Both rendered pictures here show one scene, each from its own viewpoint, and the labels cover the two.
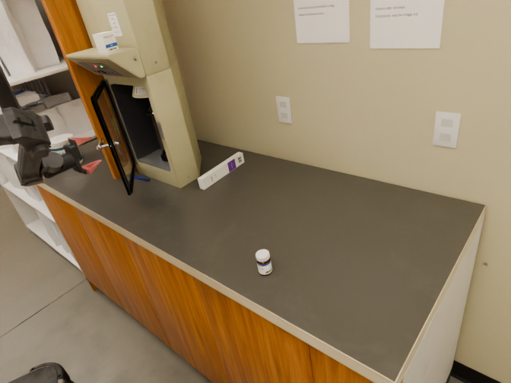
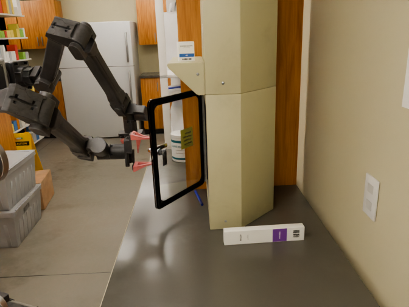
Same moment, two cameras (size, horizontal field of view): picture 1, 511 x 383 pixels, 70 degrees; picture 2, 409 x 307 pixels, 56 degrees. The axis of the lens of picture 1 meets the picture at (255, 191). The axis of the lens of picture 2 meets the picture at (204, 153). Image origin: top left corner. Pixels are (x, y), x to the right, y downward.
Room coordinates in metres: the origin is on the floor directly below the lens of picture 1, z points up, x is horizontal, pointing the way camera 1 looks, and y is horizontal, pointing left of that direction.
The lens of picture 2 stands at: (0.47, -0.50, 1.60)
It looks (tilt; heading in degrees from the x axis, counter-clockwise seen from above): 18 degrees down; 43
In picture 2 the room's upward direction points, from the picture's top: 2 degrees counter-clockwise
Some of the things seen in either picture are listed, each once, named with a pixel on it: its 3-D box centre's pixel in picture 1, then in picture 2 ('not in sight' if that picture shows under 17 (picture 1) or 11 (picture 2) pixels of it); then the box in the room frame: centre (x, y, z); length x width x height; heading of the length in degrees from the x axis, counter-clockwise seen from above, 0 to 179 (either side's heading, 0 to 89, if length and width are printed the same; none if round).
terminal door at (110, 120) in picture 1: (115, 137); (179, 147); (1.41, 0.51, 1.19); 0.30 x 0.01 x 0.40; 8
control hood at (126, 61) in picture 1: (104, 65); (187, 74); (1.42, 0.46, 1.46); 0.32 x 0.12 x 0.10; 44
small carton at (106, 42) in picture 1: (106, 42); (185, 51); (1.37, 0.42, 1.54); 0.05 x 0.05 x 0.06; 52
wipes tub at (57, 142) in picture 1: (65, 151); not in sight; (1.85, 0.95, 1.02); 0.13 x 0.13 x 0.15
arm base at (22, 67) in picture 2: not in sight; (27, 75); (1.15, 1.13, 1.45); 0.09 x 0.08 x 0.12; 22
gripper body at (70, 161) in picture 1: (67, 161); (120, 151); (1.25, 0.66, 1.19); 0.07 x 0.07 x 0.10; 45
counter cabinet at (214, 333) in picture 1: (217, 266); not in sight; (1.38, 0.25, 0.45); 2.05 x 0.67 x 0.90; 44
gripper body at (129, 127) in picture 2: not in sight; (130, 127); (1.45, 0.86, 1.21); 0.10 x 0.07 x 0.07; 134
